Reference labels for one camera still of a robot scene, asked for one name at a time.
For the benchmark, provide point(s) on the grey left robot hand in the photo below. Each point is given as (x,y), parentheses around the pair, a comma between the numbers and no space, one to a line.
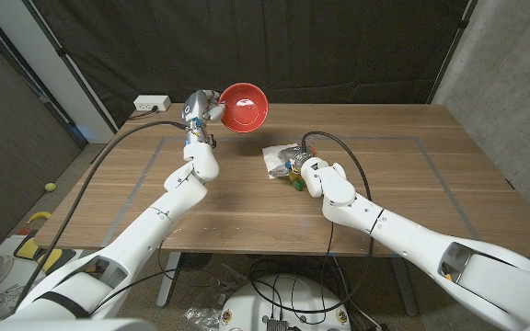
(198,108)

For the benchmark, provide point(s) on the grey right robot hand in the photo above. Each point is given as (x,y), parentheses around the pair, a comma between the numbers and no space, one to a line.
(295,156)

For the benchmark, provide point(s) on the white cloth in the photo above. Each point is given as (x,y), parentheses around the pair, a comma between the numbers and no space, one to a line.
(272,158)

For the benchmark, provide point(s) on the red bowl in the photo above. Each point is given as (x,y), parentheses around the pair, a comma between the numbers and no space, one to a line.
(244,108)

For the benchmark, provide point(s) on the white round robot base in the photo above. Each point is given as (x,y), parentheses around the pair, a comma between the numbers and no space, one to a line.
(288,303)

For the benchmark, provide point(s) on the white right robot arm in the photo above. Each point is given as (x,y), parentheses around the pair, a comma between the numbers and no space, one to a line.
(407,239)

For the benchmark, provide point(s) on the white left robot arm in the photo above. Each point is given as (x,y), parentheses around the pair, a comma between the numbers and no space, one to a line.
(154,225)

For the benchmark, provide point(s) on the orange toy carrot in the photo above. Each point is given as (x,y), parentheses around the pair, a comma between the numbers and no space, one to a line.
(297,185)

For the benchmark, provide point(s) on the yellow toy banana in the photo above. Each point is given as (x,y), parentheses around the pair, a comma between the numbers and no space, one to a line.
(38,215)

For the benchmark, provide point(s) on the white power strip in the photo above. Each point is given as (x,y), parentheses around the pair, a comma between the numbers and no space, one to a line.
(151,103)

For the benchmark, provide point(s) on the black backdrop curtain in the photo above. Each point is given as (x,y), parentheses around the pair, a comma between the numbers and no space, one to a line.
(256,46)

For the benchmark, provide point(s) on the black backdrop stand pole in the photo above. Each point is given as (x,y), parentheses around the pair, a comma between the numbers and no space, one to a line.
(451,50)
(69,64)

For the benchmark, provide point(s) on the black round fan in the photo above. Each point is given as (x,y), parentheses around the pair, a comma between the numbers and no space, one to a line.
(195,261)

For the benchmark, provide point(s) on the clear plastic bag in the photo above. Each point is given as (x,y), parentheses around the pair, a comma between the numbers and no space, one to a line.
(216,289)

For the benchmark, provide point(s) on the yellow-green ball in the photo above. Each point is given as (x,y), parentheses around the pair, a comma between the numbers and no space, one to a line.
(50,187)

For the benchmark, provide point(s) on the grey table leg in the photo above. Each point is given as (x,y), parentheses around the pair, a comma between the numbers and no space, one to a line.
(403,289)

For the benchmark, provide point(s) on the white table leg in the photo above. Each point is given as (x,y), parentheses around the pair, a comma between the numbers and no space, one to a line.
(169,280)

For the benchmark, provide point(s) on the black and yellow floor mat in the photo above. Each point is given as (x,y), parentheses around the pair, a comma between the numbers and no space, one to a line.
(28,248)

